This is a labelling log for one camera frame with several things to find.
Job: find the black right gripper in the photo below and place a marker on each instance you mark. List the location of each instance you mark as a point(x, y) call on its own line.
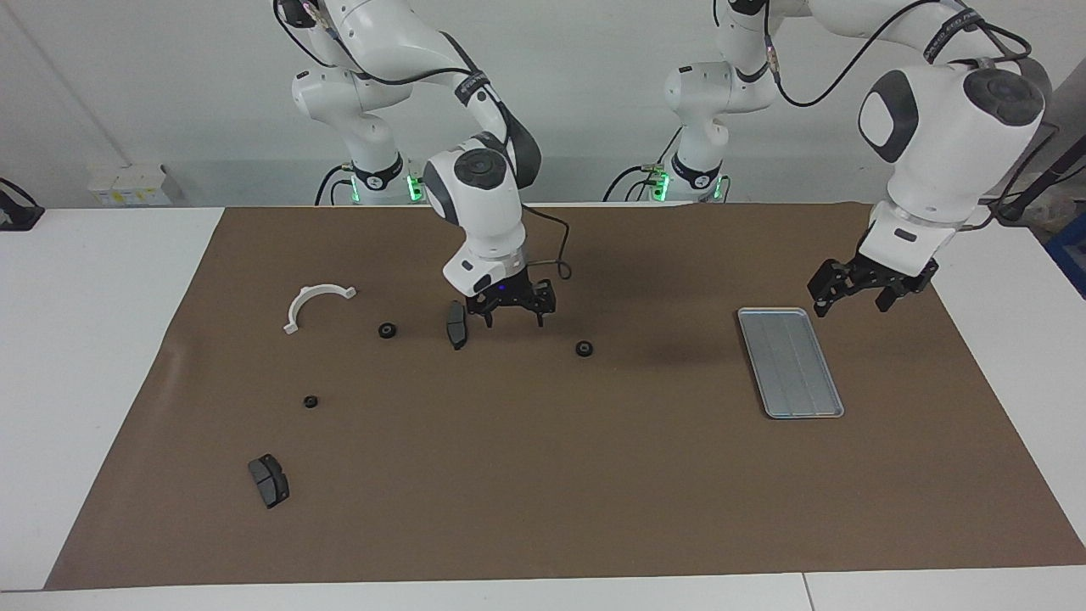
point(513, 295)

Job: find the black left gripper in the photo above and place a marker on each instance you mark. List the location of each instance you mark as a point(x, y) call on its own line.
point(874, 273)

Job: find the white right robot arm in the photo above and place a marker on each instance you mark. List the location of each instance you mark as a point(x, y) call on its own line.
point(484, 212)

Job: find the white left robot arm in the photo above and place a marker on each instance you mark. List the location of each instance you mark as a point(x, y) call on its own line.
point(950, 144)

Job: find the silver metal compartment tray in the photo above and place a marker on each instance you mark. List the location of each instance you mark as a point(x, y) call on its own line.
point(791, 365)

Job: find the long dark grey brake pad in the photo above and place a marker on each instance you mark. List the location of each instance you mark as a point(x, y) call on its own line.
point(456, 327)

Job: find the brown table mat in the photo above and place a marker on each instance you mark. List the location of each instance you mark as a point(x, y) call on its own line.
point(551, 475)

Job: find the blue storage box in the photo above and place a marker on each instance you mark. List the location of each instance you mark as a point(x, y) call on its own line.
point(1071, 255)

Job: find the black stand pole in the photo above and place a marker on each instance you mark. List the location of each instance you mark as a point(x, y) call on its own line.
point(1044, 182)

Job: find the short dark grey brake pad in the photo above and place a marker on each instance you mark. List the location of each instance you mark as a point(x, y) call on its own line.
point(270, 481)

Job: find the white cardboard box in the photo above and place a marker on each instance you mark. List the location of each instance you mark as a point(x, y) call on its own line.
point(131, 187)

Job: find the white curved plastic bracket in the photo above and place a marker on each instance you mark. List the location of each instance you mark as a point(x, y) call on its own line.
point(305, 299)

